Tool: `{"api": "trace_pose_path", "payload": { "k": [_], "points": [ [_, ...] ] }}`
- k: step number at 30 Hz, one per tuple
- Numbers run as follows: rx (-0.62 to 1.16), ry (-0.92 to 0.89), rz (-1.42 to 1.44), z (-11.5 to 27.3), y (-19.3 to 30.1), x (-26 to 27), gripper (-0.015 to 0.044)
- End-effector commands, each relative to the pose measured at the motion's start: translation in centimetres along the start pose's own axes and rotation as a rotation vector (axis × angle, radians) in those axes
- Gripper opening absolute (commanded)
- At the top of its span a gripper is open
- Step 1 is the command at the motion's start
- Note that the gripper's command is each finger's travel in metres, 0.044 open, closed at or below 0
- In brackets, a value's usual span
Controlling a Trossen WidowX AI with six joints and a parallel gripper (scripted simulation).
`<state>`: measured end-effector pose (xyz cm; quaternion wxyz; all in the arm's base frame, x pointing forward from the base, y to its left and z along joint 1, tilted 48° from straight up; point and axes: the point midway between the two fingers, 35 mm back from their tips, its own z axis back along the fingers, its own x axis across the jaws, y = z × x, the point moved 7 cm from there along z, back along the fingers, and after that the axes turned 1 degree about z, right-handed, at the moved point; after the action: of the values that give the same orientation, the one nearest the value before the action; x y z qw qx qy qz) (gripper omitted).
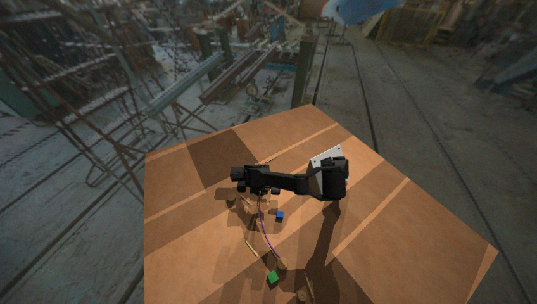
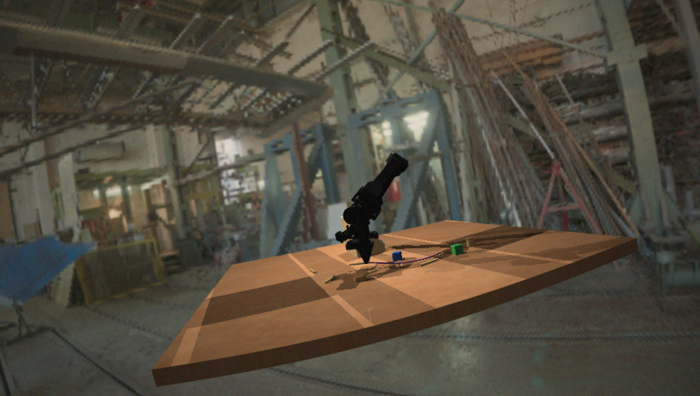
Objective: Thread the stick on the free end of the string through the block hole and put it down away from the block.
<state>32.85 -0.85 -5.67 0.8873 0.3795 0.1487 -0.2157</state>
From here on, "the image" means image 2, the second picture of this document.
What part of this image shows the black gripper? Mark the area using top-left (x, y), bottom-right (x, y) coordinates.
top-left (345, 219), bottom-right (379, 264)

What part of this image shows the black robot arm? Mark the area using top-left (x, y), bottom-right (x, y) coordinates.
top-left (335, 153), bottom-right (409, 243)

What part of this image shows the green block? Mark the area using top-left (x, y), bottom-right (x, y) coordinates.
top-left (451, 244), bottom-right (464, 255)

